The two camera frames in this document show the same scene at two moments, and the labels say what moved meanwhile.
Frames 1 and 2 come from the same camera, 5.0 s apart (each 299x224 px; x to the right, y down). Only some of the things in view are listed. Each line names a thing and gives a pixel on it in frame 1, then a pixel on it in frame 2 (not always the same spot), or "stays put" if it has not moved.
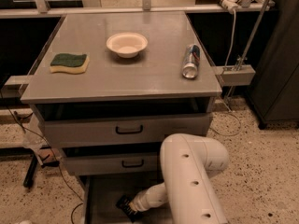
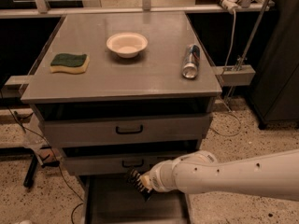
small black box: [122, 203] to [134, 177]
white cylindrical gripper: [140, 203] to [156, 178]
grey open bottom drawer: [100, 195] stays put
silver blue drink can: [191, 65] stays put
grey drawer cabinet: [110, 88] stays put
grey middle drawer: [113, 162] stays put
